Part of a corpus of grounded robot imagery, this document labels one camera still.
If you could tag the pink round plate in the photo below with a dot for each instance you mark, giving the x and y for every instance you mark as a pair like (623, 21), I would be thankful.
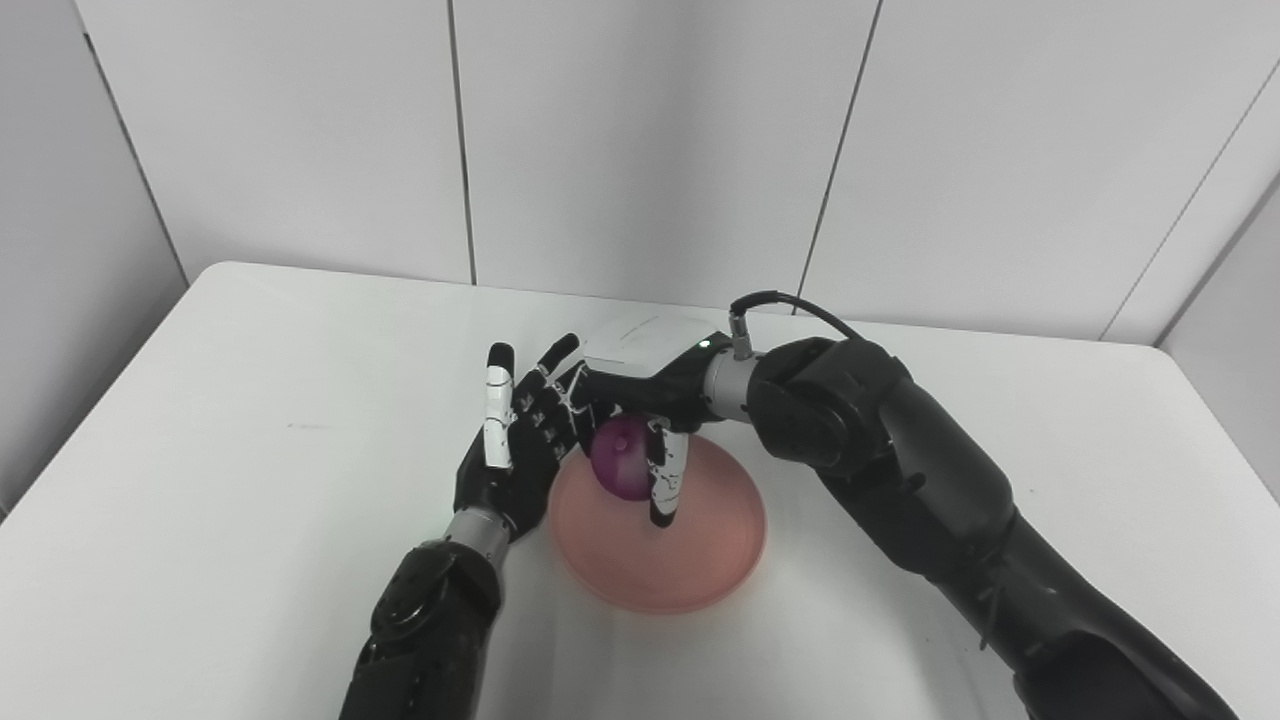
(700, 540)

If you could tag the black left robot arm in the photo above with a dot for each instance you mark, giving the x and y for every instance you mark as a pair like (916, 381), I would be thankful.
(430, 630)

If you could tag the purple onion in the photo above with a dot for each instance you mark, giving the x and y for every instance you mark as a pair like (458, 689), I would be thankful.
(620, 465)

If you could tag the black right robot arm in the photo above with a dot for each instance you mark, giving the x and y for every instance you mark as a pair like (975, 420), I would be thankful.
(900, 480)

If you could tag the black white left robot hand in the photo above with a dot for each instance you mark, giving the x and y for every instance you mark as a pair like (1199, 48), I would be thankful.
(520, 460)

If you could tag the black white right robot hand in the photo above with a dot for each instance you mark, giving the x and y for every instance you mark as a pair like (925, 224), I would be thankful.
(650, 375)

